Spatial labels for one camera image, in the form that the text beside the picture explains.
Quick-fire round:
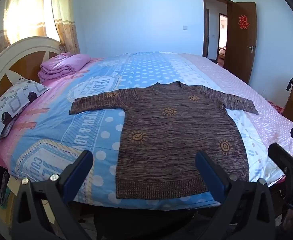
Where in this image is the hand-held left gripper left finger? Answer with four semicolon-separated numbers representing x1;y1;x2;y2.
12;150;94;240

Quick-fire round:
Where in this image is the folded pink blanket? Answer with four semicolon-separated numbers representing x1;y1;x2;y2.
38;53;91;83

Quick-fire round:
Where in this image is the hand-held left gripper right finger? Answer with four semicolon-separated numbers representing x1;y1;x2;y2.
195;151;277;240

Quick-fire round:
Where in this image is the red paper door decoration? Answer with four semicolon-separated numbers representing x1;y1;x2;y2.
238;15;249;29

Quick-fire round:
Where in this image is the brown wooden door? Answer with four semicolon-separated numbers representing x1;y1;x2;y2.
223;2;257;84

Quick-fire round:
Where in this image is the brown knit sweater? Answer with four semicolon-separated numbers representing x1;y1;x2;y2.
69;81;260;200

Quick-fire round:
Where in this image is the bed with patterned blue-pink sheet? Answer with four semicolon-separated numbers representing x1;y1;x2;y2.
0;51;293;209

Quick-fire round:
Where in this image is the dark wooden door frame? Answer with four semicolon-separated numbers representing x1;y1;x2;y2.
202;0;234;65

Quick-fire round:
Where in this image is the grey patterned pillow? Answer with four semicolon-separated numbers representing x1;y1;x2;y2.
0;78;49;144

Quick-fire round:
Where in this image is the cream and wood headboard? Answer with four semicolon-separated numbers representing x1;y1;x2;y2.
0;36;62;105

